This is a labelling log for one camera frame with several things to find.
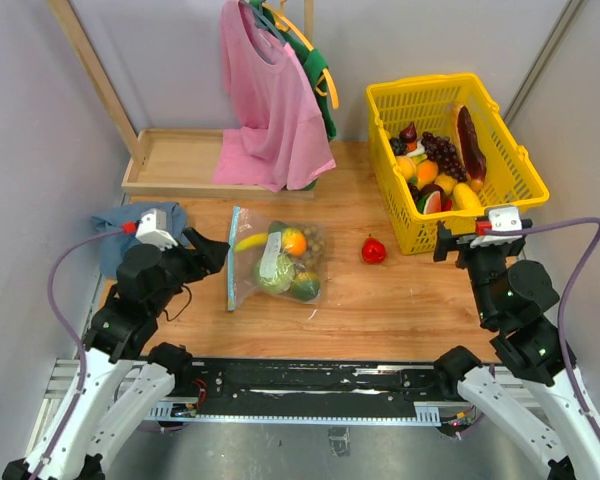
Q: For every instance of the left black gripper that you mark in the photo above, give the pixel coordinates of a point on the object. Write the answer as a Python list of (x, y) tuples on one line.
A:
[(212, 254)]

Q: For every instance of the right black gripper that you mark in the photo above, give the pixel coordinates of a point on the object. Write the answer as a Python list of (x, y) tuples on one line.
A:
[(445, 239)]

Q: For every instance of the yellow banana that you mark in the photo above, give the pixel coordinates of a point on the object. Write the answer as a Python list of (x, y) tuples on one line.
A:
[(252, 241)]

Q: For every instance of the green cabbage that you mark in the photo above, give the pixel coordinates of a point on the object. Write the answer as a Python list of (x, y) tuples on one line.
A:
[(278, 275)]

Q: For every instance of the red bell pepper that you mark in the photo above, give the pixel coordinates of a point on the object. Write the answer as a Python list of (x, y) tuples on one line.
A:
[(373, 251)]

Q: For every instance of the clear zip top bag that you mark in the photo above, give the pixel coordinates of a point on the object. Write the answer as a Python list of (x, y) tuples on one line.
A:
[(274, 257)]

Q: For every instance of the green yellow mango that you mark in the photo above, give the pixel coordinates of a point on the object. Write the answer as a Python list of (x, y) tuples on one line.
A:
[(306, 286)]

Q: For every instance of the green longan bunch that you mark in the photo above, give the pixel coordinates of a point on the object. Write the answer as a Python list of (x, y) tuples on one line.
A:
[(315, 247)]

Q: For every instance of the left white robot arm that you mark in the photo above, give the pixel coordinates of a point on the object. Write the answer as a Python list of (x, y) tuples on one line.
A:
[(92, 425)]

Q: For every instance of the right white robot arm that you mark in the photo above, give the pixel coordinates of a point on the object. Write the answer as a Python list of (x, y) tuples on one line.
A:
[(512, 300)]

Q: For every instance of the watermelon slice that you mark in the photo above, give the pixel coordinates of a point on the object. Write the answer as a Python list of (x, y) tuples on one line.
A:
[(430, 199)]

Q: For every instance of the yellow lemon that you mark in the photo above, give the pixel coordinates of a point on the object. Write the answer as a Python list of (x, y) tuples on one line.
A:
[(446, 183)]

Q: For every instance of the orange fruit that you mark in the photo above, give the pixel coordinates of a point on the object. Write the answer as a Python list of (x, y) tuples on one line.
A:
[(426, 173)]

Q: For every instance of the yellow mango fruit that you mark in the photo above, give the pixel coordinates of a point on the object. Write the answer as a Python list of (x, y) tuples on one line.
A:
[(407, 167)]

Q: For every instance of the yellow plastic basket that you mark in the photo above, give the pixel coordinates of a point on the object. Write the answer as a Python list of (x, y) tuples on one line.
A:
[(511, 179)]

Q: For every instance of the dark purple grape bunch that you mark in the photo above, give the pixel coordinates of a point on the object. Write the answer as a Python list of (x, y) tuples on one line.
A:
[(442, 151)]

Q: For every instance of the wooden tray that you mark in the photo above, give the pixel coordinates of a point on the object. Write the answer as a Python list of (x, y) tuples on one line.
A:
[(181, 163)]

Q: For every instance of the brown sweet potato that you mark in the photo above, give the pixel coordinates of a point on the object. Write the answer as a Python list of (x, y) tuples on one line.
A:
[(465, 137)]

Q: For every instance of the blue cloth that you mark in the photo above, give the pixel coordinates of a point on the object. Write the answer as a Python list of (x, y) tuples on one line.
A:
[(114, 247)]

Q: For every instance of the blue black grape bunch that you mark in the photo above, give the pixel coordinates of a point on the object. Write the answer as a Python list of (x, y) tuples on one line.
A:
[(398, 146)]

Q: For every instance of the dark red fig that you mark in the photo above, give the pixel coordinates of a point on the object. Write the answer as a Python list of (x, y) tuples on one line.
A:
[(409, 133)]

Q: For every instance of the pink t-shirt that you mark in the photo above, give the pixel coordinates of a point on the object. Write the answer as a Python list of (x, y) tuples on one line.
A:
[(281, 141)]

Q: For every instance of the green t-shirt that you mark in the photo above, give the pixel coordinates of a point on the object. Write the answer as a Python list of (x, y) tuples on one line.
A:
[(314, 64)]

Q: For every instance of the yellow clothes hanger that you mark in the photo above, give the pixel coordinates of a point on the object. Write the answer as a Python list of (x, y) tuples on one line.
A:
[(325, 86)]

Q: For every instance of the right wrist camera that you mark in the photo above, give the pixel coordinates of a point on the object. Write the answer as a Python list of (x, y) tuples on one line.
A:
[(500, 225)]

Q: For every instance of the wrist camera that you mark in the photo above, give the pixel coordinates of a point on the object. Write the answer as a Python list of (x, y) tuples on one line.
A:
[(150, 228), (500, 225)]

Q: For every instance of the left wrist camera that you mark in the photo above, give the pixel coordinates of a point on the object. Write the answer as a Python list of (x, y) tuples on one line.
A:
[(150, 228)]

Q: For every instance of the wooden rack frame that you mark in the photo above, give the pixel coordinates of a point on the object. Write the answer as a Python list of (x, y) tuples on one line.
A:
[(153, 64)]

